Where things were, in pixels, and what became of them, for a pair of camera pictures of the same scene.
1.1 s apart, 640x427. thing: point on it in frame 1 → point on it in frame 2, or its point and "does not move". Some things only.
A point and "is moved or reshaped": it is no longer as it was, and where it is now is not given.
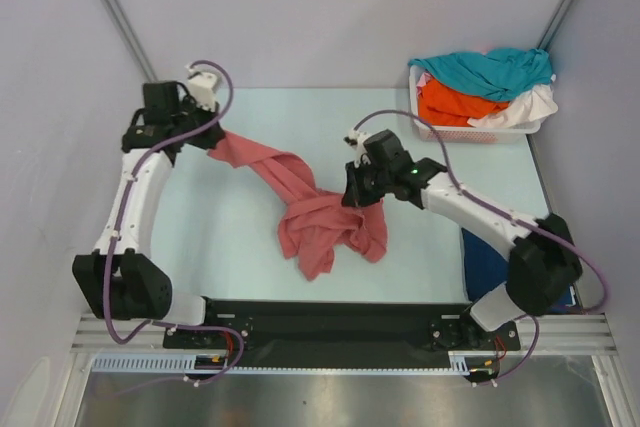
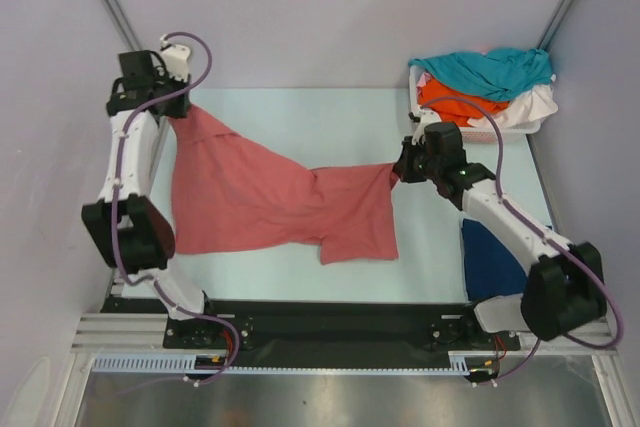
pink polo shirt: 320,223 is moved or reshaped
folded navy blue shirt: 486,268 does not move
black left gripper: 214,134 → 180,110
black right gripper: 354,196 → 402,166
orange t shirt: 442,107 does not move
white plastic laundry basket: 465,133 does not move
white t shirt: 523,112 does not move
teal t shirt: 496,74 does not move
